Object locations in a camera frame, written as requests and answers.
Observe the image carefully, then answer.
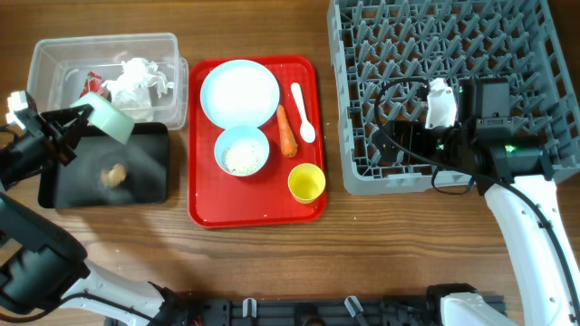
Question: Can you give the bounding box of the white rice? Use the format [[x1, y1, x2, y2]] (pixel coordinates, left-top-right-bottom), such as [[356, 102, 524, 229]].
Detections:
[[222, 139, 266, 176]]

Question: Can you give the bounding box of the white tissue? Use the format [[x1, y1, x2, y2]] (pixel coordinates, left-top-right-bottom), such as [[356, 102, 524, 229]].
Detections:
[[102, 58, 174, 110]]

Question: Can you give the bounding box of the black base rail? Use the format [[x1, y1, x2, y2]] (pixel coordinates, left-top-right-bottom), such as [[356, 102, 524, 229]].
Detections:
[[102, 294, 508, 326]]

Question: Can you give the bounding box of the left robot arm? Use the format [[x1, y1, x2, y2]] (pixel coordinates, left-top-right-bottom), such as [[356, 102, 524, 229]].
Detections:
[[1, 104, 195, 325]]

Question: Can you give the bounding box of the clear plastic bin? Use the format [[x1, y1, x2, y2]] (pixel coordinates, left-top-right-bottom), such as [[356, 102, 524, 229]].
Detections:
[[27, 33, 189, 129]]

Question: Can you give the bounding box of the light blue bowl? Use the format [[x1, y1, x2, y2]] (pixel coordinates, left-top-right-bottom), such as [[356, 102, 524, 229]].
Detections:
[[214, 126, 270, 177]]

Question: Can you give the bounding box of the brown food scrap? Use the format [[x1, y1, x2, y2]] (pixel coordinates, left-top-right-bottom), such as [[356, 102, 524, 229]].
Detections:
[[101, 164, 127, 187]]

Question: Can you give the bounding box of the white plastic spoon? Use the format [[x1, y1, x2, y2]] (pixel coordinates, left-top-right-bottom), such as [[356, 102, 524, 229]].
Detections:
[[290, 82, 316, 143]]

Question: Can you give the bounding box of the black plastic tray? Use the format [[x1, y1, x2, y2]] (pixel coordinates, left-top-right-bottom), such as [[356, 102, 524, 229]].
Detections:
[[38, 122, 169, 209]]

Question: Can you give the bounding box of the red snack wrapper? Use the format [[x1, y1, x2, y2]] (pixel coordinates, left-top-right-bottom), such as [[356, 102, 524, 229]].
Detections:
[[80, 72, 107, 98]]

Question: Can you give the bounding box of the large light blue plate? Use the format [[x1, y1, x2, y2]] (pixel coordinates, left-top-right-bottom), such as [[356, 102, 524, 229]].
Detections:
[[199, 60, 281, 129]]

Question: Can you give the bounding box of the mint green bowl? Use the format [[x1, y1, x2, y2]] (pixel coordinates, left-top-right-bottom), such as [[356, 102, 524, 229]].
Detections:
[[70, 92, 135, 144]]

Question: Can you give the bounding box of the grey dishwasher rack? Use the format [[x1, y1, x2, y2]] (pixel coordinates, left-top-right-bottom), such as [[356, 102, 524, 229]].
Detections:
[[326, 1, 579, 196]]

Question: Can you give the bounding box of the orange carrot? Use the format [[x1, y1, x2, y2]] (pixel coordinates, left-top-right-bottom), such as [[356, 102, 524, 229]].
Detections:
[[276, 104, 298, 158]]

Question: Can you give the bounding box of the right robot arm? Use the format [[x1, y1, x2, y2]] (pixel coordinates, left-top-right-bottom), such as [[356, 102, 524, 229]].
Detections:
[[372, 77, 579, 325]]

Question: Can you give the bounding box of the yellow plastic cup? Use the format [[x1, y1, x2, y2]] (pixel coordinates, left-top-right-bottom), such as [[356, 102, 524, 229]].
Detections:
[[287, 163, 326, 204]]

